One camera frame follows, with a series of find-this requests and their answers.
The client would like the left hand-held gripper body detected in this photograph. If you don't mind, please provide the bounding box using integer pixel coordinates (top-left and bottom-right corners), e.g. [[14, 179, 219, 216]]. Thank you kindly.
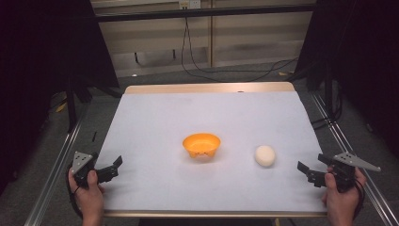
[[70, 151, 99, 189]]

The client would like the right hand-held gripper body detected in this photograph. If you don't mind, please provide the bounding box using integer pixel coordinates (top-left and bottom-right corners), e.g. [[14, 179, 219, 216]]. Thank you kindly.
[[326, 152, 382, 193]]

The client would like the white round steamed bun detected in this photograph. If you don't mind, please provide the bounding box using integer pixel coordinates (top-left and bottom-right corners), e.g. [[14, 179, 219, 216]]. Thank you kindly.
[[254, 144, 278, 168]]

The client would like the orange plastic bowl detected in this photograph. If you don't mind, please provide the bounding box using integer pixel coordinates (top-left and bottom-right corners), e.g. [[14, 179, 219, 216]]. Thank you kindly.
[[182, 132, 222, 159]]

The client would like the person's left hand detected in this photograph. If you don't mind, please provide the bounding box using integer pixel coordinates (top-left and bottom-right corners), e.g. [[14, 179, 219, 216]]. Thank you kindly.
[[68, 169, 105, 218]]

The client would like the person's right hand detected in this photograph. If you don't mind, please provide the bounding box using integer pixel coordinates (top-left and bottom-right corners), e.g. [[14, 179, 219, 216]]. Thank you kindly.
[[321, 165, 368, 220]]

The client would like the black metal stand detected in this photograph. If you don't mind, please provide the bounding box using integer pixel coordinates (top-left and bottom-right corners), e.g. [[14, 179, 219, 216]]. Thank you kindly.
[[323, 60, 343, 124], [64, 76, 80, 134]]

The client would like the white table cloth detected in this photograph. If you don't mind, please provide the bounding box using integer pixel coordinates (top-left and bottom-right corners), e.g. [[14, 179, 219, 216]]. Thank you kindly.
[[94, 90, 327, 213]]

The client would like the black curtain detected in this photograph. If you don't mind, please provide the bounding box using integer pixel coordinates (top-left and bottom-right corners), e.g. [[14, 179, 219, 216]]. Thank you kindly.
[[0, 0, 120, 196], [287, 0, 399, 158]]

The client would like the wooden table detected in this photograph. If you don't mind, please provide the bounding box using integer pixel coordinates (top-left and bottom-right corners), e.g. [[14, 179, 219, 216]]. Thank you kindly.
[[94, 81, 328, 218]]

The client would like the black horizontal bar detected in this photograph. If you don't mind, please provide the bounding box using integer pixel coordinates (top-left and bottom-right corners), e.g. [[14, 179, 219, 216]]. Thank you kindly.
[[93, 3, 317, 24]]

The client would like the aluminium floor rail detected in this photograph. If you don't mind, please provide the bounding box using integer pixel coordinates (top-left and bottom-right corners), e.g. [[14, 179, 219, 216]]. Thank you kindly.
[[310, 91, 399, 226], [24, 117, 85, 226]]

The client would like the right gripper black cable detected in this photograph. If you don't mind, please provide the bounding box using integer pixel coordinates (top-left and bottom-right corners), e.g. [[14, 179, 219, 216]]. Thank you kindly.
[[351, 178, 367, 220]]

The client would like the black wall cable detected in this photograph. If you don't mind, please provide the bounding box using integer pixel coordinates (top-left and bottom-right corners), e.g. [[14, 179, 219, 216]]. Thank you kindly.
[[180, 17, 299, 84]]

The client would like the white wall socket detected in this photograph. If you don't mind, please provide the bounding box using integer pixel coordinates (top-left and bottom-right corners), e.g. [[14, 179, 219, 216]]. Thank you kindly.
[[178, 0, 202, 10]]

